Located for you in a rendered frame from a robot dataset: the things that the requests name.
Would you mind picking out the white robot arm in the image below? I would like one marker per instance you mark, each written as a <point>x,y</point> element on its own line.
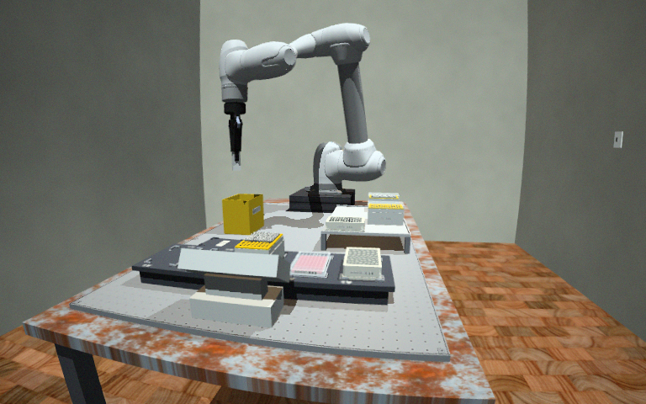
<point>345,43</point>

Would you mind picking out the dark grey rectangular pad with rg label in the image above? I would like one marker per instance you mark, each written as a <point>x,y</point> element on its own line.
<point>221,242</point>

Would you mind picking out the pink trough reservoir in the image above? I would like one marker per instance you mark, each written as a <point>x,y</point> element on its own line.
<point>362,263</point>

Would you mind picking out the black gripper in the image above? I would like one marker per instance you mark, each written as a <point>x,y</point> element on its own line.
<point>235,109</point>

